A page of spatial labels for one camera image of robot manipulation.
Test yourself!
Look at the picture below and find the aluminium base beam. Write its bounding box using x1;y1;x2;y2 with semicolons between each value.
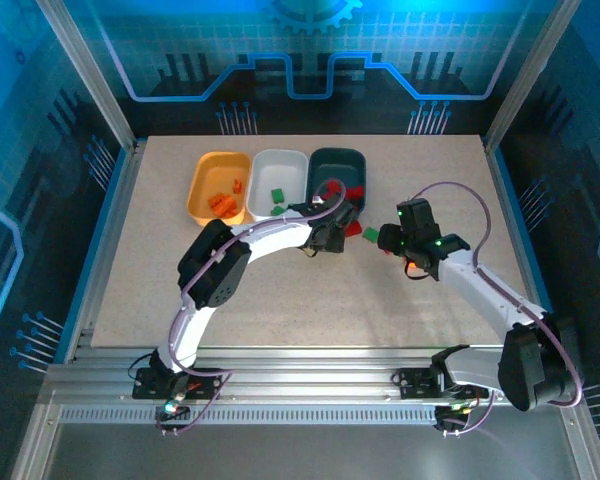
39;347;589;409

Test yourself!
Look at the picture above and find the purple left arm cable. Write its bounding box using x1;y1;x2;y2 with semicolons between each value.
168;178;347;374

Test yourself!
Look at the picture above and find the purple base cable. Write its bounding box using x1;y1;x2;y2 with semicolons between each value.
154;369;231;437
439;394;496;437

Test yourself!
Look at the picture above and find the yellow-orange plastic bin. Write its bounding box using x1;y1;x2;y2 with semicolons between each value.
186;150;252;229

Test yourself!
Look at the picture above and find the white plastic bin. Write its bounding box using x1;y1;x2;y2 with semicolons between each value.
246;148;310;224

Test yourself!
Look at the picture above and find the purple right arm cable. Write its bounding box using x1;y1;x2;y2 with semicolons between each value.
410;180;584;407

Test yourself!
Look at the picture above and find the grey metal lower panel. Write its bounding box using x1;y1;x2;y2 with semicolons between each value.
44;424;581;480

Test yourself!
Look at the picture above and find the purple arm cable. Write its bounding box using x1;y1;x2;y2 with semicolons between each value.
168;178;347;374
410;180;584;407

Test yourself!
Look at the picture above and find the blue-edged side rail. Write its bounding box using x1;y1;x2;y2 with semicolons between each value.
54;139;149;364
481;134;574;365

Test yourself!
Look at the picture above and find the aluminium frame post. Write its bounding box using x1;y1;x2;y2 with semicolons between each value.
35;0;140;151
482;0;581;151

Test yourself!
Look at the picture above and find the dark teal plastic bin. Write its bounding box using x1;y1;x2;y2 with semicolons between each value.
305;146;368;225

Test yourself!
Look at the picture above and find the slotted metal cable duct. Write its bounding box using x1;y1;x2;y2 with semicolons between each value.
58;407;439;426

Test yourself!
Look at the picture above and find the status LED control box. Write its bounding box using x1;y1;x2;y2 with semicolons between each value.
435;399;476;437
155;398;191;437

